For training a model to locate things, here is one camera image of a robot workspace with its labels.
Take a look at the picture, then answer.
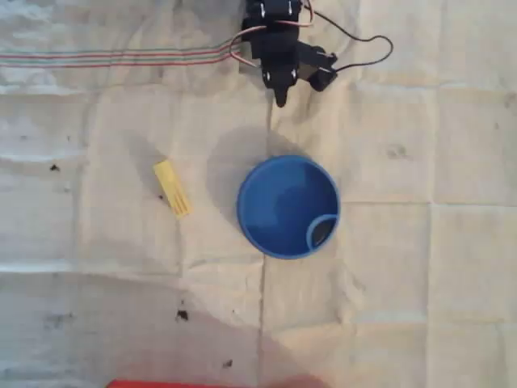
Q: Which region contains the yellow rectangular block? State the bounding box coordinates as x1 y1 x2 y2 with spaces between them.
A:
152 159 194 221

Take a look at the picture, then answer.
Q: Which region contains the blue plastic bowl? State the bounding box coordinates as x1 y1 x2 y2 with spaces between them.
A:
236 154 342 260

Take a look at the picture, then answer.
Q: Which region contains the white cloth with coloured stripes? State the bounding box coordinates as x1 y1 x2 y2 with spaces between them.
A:
0 0 517 388

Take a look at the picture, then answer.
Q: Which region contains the red flat object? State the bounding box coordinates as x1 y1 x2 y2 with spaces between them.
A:
105 378 227 388

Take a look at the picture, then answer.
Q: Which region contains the black thin cable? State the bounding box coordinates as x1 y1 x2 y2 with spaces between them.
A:
313 10 394 73

